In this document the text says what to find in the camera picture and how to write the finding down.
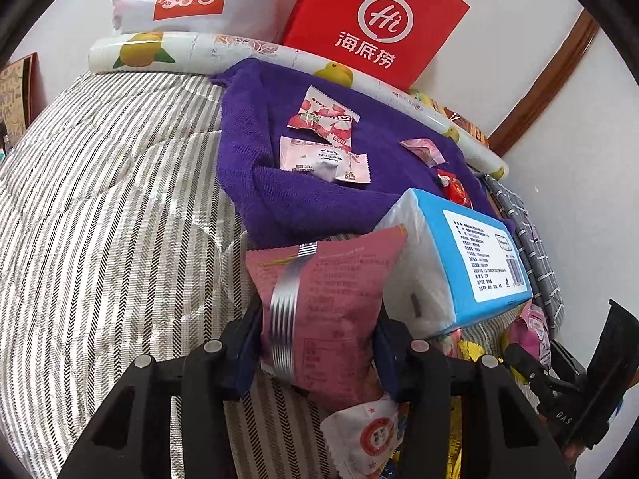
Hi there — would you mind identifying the brown wooden door frame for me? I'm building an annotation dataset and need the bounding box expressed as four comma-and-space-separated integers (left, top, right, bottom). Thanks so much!
486, 10, 600, 158

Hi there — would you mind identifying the red snack packet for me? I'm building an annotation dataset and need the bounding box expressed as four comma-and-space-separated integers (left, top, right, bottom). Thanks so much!
436, 170, 472, 208

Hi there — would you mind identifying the purple towel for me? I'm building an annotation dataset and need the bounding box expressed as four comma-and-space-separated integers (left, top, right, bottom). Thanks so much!
210, 58, 512, 250

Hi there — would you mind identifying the small magenta candy wrapper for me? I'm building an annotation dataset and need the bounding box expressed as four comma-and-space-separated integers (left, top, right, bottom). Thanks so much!
399, 138, 447, 166

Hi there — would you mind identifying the red paper bag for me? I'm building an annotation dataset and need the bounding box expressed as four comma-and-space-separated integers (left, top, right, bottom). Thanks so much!
282, 0, 471, 91

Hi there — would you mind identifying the grey checked cloth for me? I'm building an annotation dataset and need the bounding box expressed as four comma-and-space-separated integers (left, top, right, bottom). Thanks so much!
482, 177, 566, 333

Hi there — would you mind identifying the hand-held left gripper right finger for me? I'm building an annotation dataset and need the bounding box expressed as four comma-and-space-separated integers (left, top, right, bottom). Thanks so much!
374, 318, 575, 479

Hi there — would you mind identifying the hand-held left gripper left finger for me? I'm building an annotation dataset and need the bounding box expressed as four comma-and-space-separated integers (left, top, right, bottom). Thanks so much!
57, 307, 265, 479

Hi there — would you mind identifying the yellow triangular snack bag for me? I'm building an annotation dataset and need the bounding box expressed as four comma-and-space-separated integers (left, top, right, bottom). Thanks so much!
442, 404, 477, 479

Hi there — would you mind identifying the blue tissue pack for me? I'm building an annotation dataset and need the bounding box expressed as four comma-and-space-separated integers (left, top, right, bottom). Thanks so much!
379, 188, 532, 341

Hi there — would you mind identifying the pale pink snack packet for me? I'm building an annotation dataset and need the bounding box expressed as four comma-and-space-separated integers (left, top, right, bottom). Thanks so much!
504, 303, 551, 360

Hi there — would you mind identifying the lemon print wallpaper roll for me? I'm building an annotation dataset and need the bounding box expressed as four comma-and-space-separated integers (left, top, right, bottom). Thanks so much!
89, 30, 510, 180

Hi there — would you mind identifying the white lychee print packet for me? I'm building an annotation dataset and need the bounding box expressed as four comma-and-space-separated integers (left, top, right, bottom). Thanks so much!
287, 86, 361, 150

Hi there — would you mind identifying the dusty pink snack packet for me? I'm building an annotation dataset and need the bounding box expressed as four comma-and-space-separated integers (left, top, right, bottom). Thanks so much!
246, 224, 409, 406

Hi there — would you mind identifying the pink white snack packet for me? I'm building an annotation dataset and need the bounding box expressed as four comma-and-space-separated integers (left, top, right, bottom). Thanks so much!
278, 136, 370, 184

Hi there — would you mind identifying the patterned book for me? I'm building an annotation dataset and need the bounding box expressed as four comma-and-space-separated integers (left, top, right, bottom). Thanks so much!
0, 52, 43, 135

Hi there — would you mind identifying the orange chip bag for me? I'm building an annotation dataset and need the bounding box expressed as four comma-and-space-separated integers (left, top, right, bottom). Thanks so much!
432, 100, 492, 146

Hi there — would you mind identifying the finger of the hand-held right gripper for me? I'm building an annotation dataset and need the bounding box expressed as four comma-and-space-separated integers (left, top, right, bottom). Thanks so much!
502, 343, 582, 405

